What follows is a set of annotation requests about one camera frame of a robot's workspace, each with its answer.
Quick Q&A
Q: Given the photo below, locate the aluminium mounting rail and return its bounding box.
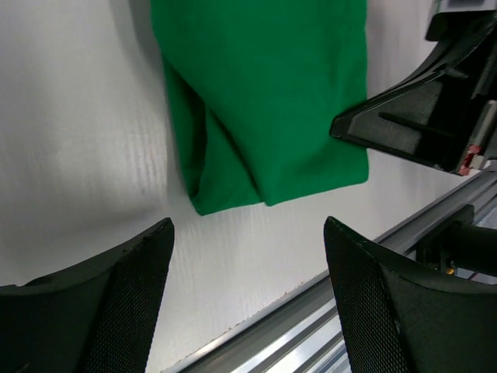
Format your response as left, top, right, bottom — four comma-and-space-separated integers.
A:
169, 170, 496, 372

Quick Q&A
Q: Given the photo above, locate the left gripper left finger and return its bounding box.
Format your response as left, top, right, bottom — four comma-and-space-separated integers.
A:
1, 218, 173, 372

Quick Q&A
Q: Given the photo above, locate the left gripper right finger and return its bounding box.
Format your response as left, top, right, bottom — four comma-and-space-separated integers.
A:
324, 217, 496, 372

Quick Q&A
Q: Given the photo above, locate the green t shirt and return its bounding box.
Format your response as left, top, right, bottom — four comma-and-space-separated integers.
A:
151, 1, 369, 215

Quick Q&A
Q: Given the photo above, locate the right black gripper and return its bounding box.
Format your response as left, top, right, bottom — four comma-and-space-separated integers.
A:
329, 1, 496, 175

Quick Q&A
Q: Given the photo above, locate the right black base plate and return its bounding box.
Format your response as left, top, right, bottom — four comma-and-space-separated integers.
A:
412, 204, 496, 277

